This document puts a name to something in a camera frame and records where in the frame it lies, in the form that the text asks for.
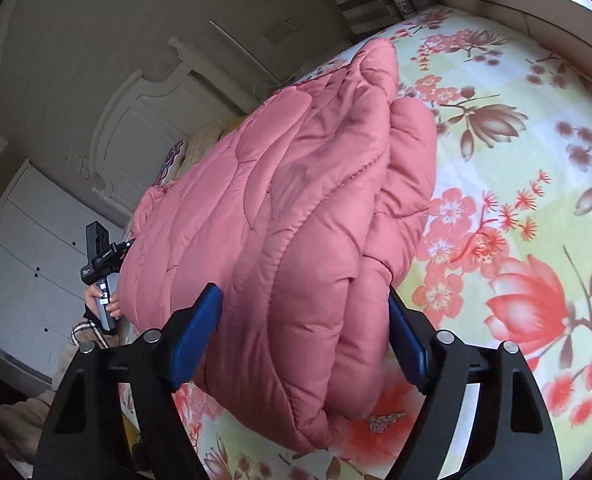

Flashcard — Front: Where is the pink quilted jacket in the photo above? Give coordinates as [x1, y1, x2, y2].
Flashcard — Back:
[117, 39, 439, 453]

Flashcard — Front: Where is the person's left hand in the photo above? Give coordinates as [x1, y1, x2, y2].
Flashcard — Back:
[85, 285, 123, 322]

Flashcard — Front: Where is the beige fluffy cloth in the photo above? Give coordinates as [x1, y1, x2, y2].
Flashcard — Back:
[0, 395, 52, 480]

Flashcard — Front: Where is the wall socket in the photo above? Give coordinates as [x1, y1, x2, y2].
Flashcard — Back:
[263, 16, 305, 44]

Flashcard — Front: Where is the purple patterned pillow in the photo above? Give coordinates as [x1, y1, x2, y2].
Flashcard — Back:
[155, 140, 188, 186]

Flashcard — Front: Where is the beige windowsill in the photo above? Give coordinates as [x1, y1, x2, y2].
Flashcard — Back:
[426, 0, 592, 111]

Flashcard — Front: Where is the white wooden headboard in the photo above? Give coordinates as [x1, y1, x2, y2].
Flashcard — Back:
[88, 35, 297, 211]

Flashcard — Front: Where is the beige pillow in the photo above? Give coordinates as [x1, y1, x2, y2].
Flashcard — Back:
[185, 120, 228, 161]

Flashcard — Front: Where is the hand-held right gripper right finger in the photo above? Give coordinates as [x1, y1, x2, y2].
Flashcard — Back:
[387, 285, 563, 480]

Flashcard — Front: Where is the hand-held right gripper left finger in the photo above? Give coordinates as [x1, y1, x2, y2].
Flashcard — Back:
[32, 282, 224, 480]

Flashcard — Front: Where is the person's left forearm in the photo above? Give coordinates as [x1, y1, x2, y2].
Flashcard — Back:
[71, 310, 113, 349]

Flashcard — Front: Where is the floral bed sheet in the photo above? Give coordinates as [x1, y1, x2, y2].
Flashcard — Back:
[118, 5, 592, 480]

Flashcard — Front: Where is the white wardrobe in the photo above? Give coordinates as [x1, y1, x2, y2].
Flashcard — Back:
[0, 160, 127, 391]

